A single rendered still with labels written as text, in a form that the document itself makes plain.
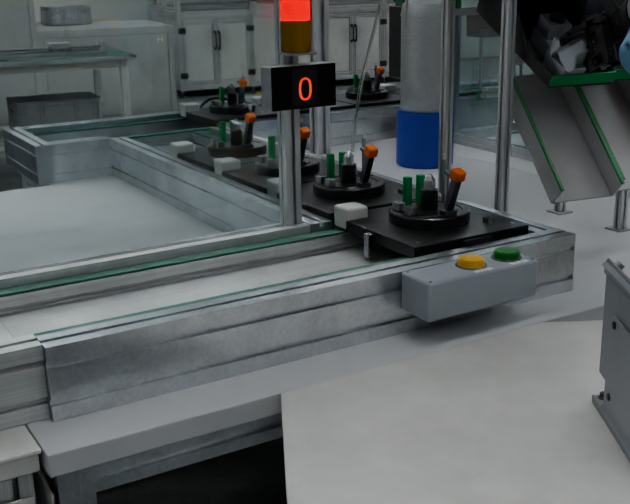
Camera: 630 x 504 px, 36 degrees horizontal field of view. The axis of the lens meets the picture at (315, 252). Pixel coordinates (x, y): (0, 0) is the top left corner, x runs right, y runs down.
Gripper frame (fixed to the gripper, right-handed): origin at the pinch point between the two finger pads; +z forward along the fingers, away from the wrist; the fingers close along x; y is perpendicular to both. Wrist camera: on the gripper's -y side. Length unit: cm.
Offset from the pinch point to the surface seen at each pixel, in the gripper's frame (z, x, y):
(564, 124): 13.3, 5.5, 10.2
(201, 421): -13, -76, 50
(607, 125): 15.0, 16.3, 10.7
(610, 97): 17.2, 20.1, 4.7
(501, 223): 6.9, -15.6, 27.8
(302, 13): 3.8, -45.9, -9.7
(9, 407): -9, -98, 45
